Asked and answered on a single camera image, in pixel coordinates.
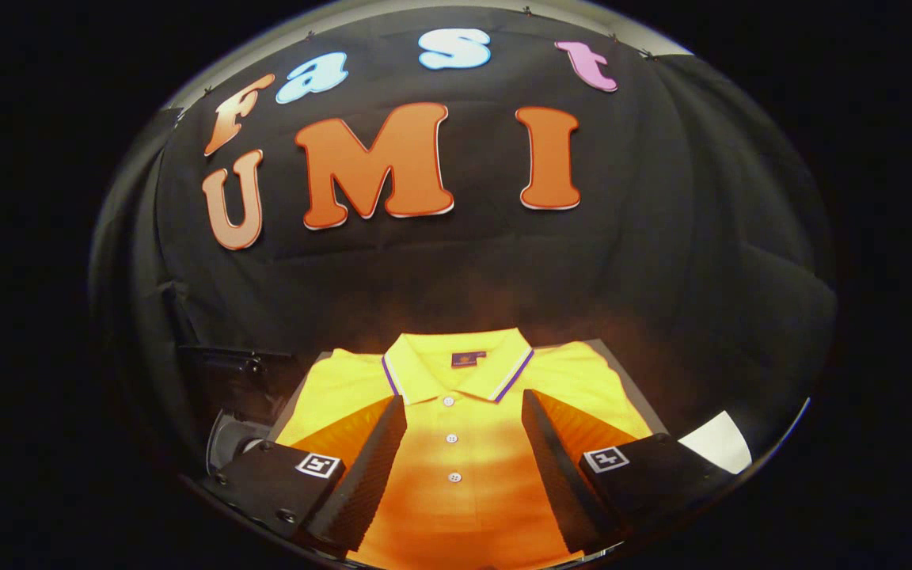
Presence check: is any white panel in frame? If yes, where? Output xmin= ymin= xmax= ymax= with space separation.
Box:
xmin=678 ymin=410 xmax=754 ymax=474

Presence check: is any grey washing machine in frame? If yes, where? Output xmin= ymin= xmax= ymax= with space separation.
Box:
xmin=204 ymin=408 xmax=275 ymax=476

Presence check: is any row of black cloth clips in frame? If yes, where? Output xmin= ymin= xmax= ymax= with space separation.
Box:
xmin=175 ymin=6 xmax=655 ymax=120

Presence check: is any black backdrop cloth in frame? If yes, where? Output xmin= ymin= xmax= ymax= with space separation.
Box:
xmin=90 ymin=4 xmax=838 ymax=476

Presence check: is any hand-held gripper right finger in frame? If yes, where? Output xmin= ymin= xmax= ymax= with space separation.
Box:
xmin=521 ymin=389 xmax=735 ymax=557

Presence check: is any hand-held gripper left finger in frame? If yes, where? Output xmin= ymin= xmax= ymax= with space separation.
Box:
xmin=196 ymin=394 xmax=409 ymax=557

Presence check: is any yellow polo shirt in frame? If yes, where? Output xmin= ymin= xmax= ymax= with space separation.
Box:
xmin=274 ymin=329 xmax=655 ymax=570

